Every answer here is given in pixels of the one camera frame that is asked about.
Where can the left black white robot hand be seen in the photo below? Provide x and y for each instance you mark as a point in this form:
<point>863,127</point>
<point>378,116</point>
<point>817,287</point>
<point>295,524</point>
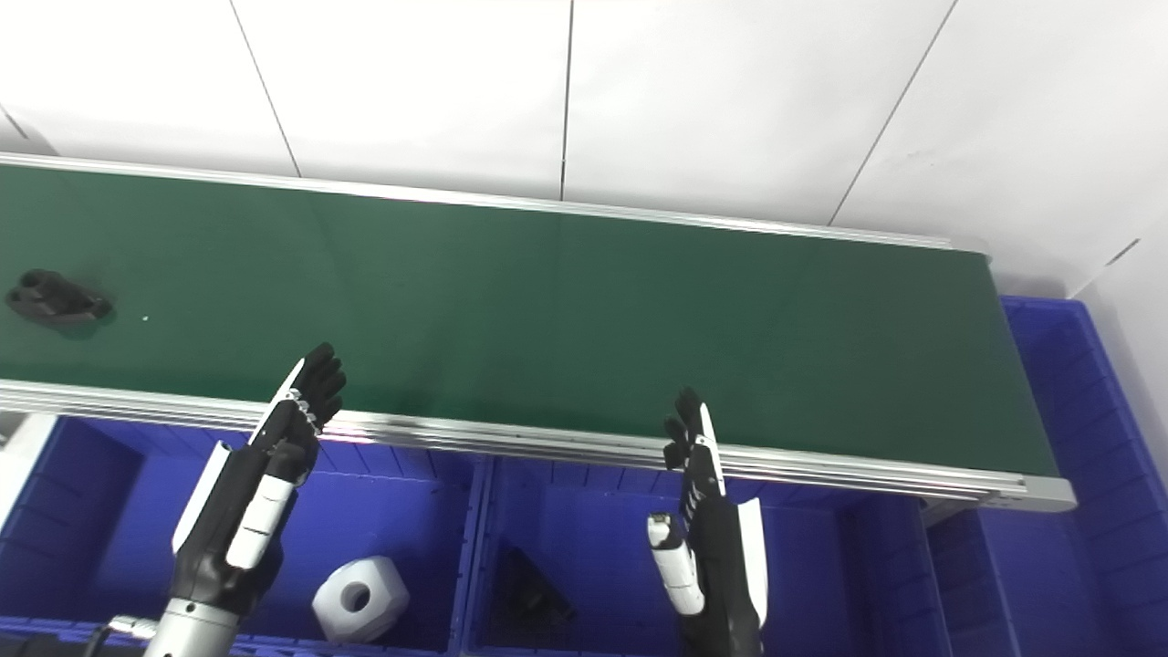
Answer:
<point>228,511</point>

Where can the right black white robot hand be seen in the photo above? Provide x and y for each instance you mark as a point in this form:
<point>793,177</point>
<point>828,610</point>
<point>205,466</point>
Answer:
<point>721,566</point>

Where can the blue bin with black parts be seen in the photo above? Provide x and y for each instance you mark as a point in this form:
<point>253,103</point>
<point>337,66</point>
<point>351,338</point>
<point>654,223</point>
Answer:
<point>593,529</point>

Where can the white hexagonal part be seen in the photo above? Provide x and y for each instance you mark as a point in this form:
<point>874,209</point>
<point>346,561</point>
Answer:
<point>360,598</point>

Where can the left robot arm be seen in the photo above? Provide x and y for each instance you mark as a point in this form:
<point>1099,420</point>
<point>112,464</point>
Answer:
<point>196,631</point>

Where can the blue bin with white part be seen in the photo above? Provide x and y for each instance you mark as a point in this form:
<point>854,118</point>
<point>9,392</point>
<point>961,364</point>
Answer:
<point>109,511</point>

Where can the black flanged part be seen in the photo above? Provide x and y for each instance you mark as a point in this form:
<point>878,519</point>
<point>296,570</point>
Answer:
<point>55,301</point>

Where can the green conveyor belt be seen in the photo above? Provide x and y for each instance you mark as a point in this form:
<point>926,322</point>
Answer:
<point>547,310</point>

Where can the black angular part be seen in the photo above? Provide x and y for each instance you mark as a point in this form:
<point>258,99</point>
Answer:
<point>534,593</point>

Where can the aluminium conveyor side rail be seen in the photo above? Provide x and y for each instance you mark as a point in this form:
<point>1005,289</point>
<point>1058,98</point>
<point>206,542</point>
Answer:
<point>365,187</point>
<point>547,443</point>

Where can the large empty blue bin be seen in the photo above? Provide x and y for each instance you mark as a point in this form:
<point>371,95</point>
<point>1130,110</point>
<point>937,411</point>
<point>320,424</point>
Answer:
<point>1077,511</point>

